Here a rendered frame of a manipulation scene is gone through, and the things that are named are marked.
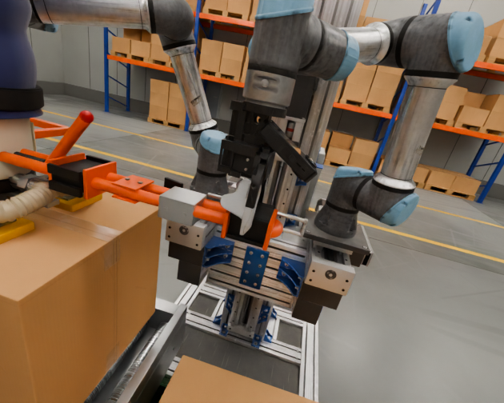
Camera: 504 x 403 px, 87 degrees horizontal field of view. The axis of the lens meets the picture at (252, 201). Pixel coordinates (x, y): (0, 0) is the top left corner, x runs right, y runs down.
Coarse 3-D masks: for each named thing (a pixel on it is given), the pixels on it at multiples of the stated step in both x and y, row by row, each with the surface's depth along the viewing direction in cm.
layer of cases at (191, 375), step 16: (176, 368) 89; (192, 368) 89; (208, 368) 91; (176, 384) 84; (192, 384) 85; (208, 384) 86; (224, 384) 87; (240, 384) 88; (256, 384) 89; (160, 400) 79; (176, 400) 80; (192, 400) 81; (208, 400) 81; (224, 400) 82; (240, 400) 83; (256, 400) 84; (272, 400) 85; (288, 400) 86; (304, 400) 87
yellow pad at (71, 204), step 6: (60, 198) 64; (66, 198) 64; (72, 198) 65; (78, 198) 66; (90, 198) 68; (96, 198) 70; (60, 204) 63; (66, 204) 63; (72, 204) 63; (78, 204) 64; (84, 204) 66; (72, 210) 63
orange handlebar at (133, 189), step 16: (48, 128) 75; (64, 128) 78; (0, 160) 53; (16, 160) 52; (32, 160) 52; (112, 176) 53; (112, 192) 49; (128, 192) 49; (144, 192) 49; (160, 192) 52; (208, 208) 51
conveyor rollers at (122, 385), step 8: (144, 328) 101; (160, 328) 100; (136, 336) 97; (152, 336) 97; (152, 344) 94; (128, 352) 93; (144, 352) 91; (120, 360) 88; (136, 360) 88; (112, 368) 85; (136, 368) 85; (104, 376) 82; (128, 376) 83; (104, 384) 82; (120, 384) 80; (96, 392) 78; (120, 392) 78; (88, 400) 76; (112, 400) 76
